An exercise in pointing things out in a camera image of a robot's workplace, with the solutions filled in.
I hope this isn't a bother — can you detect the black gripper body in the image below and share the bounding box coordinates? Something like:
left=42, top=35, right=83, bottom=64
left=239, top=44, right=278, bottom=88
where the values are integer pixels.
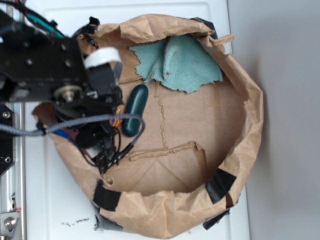
left=51, top=47, right=125, bottom=176

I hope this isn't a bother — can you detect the orange ridged shell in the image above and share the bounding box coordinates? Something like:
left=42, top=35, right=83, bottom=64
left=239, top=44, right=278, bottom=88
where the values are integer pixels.
left=110, top=105, right=123, bottom=128

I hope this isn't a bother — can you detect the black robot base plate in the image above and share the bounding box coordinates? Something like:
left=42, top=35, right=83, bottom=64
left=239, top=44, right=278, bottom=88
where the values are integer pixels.
left=0, top=103, right=15, bottom=177

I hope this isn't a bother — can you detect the brown paper bag bin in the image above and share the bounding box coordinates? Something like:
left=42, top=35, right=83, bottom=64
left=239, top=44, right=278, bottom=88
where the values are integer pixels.
left=28, top=14, right=264, bottom=240

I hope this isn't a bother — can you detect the red green wire bundle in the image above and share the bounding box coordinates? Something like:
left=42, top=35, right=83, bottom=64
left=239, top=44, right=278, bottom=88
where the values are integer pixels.
left=7, top=0, right=70, bottom=40

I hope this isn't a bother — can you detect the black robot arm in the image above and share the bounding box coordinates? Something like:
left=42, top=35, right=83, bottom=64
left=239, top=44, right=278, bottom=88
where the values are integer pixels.
left=0, top=8, right=123, bottom=173

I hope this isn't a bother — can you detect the teal terry cloth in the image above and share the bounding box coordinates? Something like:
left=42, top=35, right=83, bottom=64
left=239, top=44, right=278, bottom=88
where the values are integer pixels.
left=129, top=34, right=223, bottom=94

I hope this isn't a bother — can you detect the metal corner bracket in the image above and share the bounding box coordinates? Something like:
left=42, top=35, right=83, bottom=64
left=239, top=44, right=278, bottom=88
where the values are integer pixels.
left=0, top=211, right=22, bottom=240

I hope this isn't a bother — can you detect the grey braided cable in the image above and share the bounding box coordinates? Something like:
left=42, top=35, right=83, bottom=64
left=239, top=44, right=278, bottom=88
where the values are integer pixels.
left=0, top=112, right=147, bottom=156

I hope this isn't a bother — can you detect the aluminium frame rail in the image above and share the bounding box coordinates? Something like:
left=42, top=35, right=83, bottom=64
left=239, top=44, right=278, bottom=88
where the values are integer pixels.
left=0, top=0, right=28, bottom=240

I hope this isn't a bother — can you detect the dark green oblong capsule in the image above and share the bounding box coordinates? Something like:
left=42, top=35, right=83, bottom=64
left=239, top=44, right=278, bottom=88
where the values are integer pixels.
left=122, top=84, right=149, bottom=137

